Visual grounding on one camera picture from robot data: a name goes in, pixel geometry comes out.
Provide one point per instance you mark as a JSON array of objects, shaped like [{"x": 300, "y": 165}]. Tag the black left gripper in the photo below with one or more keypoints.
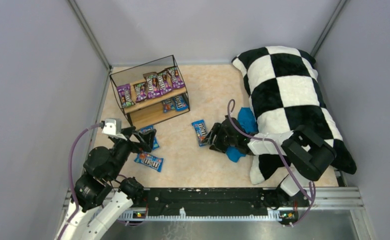
[{"x": 136, "y": 138}]

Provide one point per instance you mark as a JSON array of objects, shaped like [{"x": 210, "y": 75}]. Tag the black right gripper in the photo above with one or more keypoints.
[{"x": 218, "y": 136}]

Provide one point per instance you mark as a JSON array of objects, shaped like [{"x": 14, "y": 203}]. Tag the blue candy bag back side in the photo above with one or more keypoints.
[{"x": 201, "y": 131}]

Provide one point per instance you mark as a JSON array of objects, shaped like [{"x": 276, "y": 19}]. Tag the purple candy bag bottom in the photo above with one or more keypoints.
[{"x": 140, "y": 91}]

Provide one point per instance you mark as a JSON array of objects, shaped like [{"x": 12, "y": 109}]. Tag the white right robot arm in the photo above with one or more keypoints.
[{"x": 303, "y": 152}]

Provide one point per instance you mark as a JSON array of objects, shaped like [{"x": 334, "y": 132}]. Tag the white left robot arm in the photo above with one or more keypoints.
[{"x": 87, "y": 217}]

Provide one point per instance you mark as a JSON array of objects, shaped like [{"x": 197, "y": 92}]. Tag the blue cloth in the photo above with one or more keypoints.
[{"x": 248, "y": 123}]

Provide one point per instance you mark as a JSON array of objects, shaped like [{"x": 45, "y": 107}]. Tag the black white checkered pillow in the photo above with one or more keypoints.
[{"x": 283, "y": 93}]

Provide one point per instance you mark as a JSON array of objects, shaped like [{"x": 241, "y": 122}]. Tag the wood and wire shelf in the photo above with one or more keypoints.
[{"x": 148, "y": 112}]

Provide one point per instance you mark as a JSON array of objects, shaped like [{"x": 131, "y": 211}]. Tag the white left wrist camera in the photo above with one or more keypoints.
[{"x": 112, "y": 128}]

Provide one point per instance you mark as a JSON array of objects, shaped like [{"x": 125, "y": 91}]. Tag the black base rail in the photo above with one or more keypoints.
[{"x": 217, "y": 202}]

